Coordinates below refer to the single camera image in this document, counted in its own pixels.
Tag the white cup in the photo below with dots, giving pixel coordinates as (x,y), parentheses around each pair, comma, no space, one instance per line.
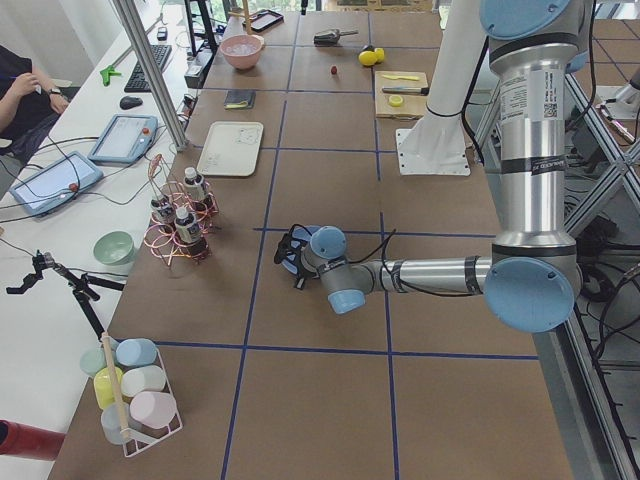
(146,378)

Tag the yellow lemon back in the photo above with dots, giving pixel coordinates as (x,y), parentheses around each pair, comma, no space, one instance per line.
(380,54)

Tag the yellow plastic knife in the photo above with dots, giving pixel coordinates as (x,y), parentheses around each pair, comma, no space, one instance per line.
(400,77)

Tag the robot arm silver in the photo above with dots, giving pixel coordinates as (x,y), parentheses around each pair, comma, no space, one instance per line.
(531,278)

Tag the green bowl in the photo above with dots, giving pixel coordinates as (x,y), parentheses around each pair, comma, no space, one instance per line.
(114,248)

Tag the yellow lemon front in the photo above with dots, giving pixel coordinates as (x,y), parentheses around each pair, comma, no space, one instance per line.
(368,58)

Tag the black camera tripod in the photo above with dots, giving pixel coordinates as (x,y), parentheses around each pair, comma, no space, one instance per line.
(81,286)

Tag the wooden cutting board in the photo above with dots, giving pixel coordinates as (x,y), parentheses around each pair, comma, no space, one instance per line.
(413,106)

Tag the pink cup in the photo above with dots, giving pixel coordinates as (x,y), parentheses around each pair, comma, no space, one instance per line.
(153,409)

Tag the pale green cup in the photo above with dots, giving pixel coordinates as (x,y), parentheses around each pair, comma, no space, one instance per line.
(92,361)

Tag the steel muddler black tip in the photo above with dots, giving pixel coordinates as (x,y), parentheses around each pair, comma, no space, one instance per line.
(417,91)

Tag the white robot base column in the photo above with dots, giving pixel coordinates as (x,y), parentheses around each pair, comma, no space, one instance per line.
(436,143)

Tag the green plastic tool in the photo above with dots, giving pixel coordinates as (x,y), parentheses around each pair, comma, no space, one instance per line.
(107,73)

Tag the light blue cup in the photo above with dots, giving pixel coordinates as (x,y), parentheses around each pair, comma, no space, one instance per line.
(110,422)

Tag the teach pendant tablet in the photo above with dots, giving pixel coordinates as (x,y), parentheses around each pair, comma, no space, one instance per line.
(56,184)
(126,138)

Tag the copper wire bottle rack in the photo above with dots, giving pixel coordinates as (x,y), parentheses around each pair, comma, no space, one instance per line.
(167,246)

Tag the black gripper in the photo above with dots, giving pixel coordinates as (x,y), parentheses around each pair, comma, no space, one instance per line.
(298,265)

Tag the aluminium frame post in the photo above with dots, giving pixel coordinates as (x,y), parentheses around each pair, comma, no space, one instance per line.
(134,28)

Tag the black computer mouse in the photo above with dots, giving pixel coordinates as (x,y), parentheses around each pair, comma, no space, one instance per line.
(130,102)

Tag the cream bear tray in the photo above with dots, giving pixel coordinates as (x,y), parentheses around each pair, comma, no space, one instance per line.
(231,149)

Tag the lemon half slice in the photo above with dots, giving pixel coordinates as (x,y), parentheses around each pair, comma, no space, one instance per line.
(395,100)

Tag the far teach pendant tablet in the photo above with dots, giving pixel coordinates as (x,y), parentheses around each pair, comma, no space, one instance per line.
(126,138)

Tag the white wire cup rack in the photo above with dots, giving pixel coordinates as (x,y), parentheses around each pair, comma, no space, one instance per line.
(141,437)

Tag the tea bottle white cap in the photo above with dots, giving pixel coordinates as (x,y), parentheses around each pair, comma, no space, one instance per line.
(195,188)

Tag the near teach pendant tablet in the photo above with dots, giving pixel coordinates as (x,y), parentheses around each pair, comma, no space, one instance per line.
(56,184)

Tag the blue plate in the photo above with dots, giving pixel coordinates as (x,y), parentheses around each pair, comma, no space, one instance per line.
(300,237)

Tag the yellow lemon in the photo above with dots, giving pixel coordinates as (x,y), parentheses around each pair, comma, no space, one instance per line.
(380,54)
(368,58)

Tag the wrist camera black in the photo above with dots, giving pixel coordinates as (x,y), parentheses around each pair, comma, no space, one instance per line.
(287,249)

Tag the pink bowl of ice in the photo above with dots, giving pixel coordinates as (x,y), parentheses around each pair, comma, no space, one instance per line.
(242,51)

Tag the red bottle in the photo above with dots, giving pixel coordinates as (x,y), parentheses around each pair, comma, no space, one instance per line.
(26,441)

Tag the yellow cup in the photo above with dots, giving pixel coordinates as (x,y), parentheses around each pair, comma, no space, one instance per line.
(103,388)

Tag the seated person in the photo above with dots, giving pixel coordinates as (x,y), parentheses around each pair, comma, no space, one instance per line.
(31,104)

